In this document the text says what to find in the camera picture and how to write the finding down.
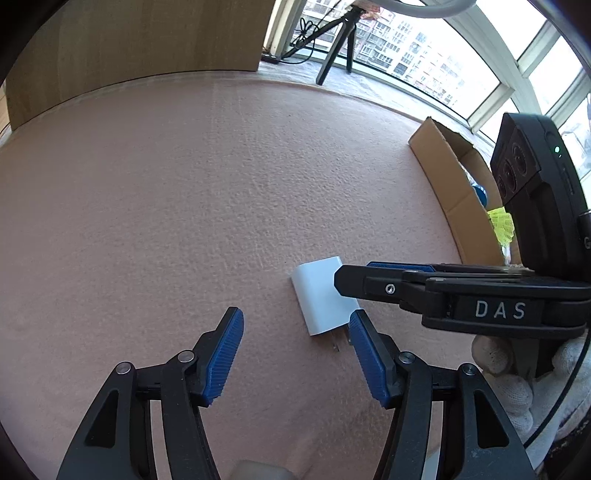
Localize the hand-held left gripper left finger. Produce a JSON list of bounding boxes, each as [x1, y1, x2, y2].
[[56, 306, 245, 480]]

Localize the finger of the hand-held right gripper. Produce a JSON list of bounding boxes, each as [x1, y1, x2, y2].
[[335, 265, 451, 315], [367, 261, 532, 278]]

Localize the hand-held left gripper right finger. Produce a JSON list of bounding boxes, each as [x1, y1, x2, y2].
[[348, 309, 539, 480]]

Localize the yellow shuttlecock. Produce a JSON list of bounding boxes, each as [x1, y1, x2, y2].
[[487, 208, 515, 245]]

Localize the white wall charger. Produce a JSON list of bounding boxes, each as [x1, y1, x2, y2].
[[291, 255, 363, 354]]

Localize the cardboard box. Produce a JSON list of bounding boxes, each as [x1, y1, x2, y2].
[[409, 117, 522, 268]]

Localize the person's right hand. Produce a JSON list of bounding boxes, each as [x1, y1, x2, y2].
[[471, 333, 591, 447]]

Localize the checkered cloth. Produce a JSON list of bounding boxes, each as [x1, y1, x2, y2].
[[256, 51, 497, 153]]

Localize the black tripod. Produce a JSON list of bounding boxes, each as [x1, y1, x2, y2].
[[279, 4, 370, 86]]

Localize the large wooden board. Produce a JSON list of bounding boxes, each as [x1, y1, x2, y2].
[[4, 0, 278, 132]]

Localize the white window frame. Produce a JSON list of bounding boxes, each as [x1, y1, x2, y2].
[[263, 0, 591, 185]]

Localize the black tangled cables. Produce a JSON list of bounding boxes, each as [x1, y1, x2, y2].
[[261, 16, 324, 65]]

